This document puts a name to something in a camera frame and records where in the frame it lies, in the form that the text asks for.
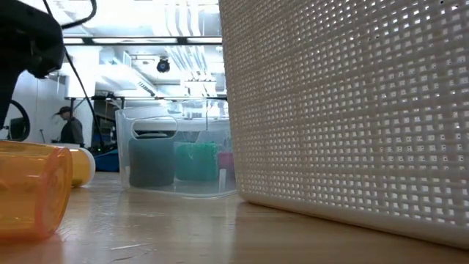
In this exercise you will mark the pink bandage roll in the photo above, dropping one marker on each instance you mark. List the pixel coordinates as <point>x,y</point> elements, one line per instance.
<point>226,165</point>

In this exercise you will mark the green bandage roll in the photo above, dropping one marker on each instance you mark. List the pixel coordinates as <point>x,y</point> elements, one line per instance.
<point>196,161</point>

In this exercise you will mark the dark grey bandage roll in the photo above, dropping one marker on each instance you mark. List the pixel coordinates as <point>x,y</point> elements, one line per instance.
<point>151,163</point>

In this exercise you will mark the white perforated plastic basket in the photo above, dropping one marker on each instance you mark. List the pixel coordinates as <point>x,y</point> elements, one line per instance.
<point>348,128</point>

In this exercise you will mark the clear plastic storage bin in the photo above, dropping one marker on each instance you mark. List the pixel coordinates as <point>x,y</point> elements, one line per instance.
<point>122,154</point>

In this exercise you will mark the blue cloth garment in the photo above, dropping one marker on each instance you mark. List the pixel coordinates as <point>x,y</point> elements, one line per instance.
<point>106,161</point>

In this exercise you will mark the orange pill bottle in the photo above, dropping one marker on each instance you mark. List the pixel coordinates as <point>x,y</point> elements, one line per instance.
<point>29,190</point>
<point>82,166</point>

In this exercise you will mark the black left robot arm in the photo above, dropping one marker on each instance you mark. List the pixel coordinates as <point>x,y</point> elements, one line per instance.
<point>25,40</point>

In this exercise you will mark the black overhead crossbeam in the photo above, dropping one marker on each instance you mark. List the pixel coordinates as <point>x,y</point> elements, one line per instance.
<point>146,41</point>

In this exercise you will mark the black computer monitor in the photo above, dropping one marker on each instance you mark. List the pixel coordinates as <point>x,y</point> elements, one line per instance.
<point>17,128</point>

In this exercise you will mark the black background workstation frame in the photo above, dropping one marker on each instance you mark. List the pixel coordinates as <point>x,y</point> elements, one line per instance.
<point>165,98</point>

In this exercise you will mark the black overhead camera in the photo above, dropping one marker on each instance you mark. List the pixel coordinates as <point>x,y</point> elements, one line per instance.
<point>163,65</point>

